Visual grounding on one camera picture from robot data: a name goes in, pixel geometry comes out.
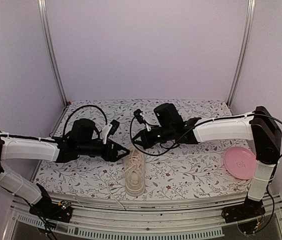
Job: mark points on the left aluminium frame post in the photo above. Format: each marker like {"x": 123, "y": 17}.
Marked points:
{"x": 42, "y": 8}

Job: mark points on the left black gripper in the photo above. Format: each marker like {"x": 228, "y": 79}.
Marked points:
{"x": 108, "y": 157}

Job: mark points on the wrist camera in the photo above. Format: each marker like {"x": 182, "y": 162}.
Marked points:
{"x": 142, "y": 119}
{"x": 108, "y": 130}

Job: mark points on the floral patterned table mat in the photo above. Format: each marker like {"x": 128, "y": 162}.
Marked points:
{"x": 187, "y": 172}

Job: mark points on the cream white sneaker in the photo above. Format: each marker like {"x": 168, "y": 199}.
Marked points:
{"x": 134, "y": 172}

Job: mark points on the aluminium front rail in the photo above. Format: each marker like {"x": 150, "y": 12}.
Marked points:
{"x": 181, "y": 219}

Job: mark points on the aluminium frame post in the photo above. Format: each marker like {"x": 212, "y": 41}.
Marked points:
{"x": 251, "y": 4}
{"x": 42, "y": 8}

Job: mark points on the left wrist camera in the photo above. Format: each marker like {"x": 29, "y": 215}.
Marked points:
{"x": 108, "y": 130}

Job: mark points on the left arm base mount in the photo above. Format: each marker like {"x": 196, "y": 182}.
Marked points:
{"x": 46, "y": 209}

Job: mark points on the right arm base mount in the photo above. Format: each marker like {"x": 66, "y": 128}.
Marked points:
{"x": 243, "y": 211}

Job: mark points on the right aluminium frame post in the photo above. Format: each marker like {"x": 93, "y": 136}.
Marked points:
{"x": 251, "y": 4}

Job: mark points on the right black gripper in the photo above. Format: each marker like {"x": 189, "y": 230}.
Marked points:
{"x": 146, "y": 143}

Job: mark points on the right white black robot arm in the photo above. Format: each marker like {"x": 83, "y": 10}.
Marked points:
{"x": 257, "y": 126}

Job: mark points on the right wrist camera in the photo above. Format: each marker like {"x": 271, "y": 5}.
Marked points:
{"x": 142, "y": 119}

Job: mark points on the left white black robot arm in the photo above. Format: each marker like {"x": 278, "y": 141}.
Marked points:
{"x": 30, "y": 148}

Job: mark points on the pink round plate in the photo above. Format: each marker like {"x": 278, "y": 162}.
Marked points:
{"x": 240, "y": 162}

